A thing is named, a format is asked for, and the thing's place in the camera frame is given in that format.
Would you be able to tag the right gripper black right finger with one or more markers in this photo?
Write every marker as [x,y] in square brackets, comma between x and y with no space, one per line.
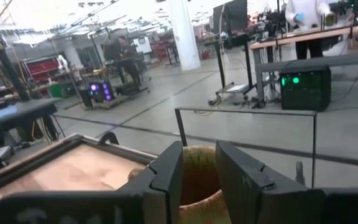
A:
[244,186]

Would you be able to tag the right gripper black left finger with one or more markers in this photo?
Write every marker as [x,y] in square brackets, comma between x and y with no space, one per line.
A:
[163,180]

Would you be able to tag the brown ceramic mug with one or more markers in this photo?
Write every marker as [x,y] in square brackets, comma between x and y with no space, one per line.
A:
[200,174]

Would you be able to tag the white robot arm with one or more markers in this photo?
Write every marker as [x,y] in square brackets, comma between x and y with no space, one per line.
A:
[62,62]

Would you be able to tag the computer tower with purple lights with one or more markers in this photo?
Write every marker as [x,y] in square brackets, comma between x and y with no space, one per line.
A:
[101,92]

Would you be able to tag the computer tower with green lights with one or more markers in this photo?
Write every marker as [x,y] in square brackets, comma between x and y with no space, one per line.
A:
[304,88]

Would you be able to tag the black rolling monitor stand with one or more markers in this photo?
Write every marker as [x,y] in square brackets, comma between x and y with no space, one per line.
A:
[247,62]

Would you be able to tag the person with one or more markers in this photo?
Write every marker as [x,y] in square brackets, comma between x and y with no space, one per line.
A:
[128,59]
[309,18]

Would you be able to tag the green bin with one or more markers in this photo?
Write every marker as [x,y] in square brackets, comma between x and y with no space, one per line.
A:
[56,90]

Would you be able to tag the wide white pillar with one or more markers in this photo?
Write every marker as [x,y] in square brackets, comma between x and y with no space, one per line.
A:
[185,37]

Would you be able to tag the red storage rack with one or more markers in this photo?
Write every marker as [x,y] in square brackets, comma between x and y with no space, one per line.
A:
[42,68]

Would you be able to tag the black monitor seen from behind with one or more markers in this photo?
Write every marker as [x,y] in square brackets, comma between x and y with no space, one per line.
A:
[232,15]

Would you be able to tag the wooden workbench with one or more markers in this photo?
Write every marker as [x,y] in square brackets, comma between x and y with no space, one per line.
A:
[322,32]

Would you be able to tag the black pole with yellow label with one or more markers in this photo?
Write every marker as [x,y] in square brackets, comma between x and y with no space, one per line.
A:
[9,68]

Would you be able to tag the small black mount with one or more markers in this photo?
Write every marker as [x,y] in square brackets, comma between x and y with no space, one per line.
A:
[300,174]

